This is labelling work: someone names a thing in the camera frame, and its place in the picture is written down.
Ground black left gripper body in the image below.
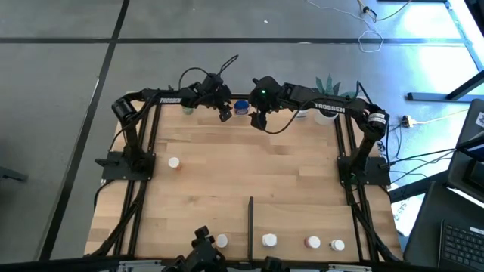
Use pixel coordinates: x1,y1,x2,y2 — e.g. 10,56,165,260
191,73,234,122

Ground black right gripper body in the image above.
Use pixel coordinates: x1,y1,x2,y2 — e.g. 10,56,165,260
248,75,287,132

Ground blue Tums bottle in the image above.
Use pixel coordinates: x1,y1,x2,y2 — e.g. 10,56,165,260
233,99,250,117

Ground orange bottle white cap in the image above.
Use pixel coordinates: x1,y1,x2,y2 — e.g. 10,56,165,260
168,156,184,173

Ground red bottle white cap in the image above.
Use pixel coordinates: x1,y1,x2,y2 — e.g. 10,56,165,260
303,235,321,250

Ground succulent plant in white pot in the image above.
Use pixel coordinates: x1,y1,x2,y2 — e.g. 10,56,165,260
313,73,362,126

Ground black desk foot bar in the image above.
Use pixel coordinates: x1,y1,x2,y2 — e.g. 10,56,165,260
388,170,451,204

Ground black desk surface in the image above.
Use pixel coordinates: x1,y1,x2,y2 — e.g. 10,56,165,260
402,181,484,272

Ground dark grey computer equipment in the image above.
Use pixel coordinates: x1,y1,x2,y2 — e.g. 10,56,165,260
447,98,484,205

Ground black floor stand foot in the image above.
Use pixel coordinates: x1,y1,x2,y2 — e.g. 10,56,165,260
0,165,29,183

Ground black laptop keyboard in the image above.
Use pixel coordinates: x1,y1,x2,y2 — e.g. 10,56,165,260
437,218,484,272

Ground black rig front beam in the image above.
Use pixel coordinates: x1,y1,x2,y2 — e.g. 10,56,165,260
0,255,484,272

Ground black bracket bar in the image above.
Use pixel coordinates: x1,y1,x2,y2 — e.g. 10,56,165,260
252,86,319,96

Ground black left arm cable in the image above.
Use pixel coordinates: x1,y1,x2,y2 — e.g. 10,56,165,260
177,54,240,91

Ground black aluminium table frame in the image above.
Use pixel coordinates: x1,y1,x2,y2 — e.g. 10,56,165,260
85,90,404,265

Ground white floor cable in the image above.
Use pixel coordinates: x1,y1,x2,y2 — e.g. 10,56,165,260
304,0,385,54

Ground black cable plug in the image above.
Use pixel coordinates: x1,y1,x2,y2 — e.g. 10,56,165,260
357,0,379,22

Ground black desk leg frame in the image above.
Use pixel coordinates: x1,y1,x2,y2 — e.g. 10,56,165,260
407,70,484,103

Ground silver metal bracket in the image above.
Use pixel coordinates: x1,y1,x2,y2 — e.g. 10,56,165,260
327,263,374,272
118,259,163,272

